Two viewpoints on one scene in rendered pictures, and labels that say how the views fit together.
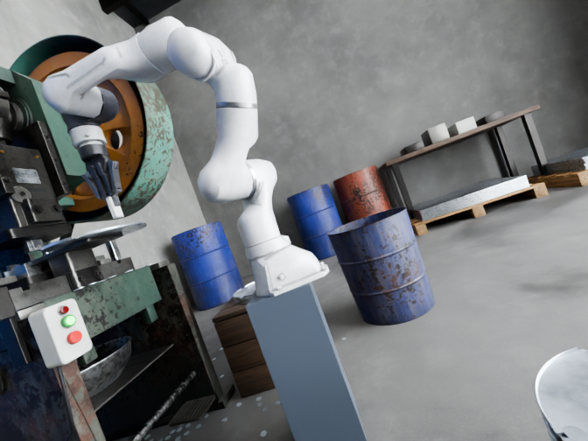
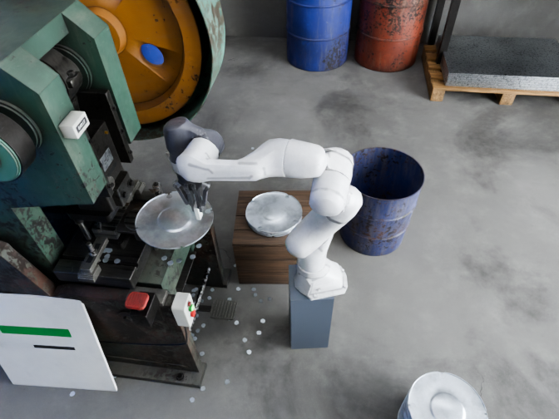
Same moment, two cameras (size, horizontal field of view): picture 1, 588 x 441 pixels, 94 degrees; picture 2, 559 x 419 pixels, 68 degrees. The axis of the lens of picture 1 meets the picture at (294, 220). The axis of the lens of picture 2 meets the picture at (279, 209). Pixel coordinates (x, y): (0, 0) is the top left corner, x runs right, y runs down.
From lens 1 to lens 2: 1.35 m
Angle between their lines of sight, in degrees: 46
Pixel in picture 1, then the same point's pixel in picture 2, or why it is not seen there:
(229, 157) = (319, 241)
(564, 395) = (419, 391)
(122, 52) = (267, 171)
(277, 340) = (302, 313)
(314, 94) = not seen: outside the picture
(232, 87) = (344, 217)
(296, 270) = (328, 287)
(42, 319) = (182, 313)
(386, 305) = (365, 244)
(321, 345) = (325, 318)
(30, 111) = (90, 72)
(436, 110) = not seen: outside the picture
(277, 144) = not seen: outside the picture
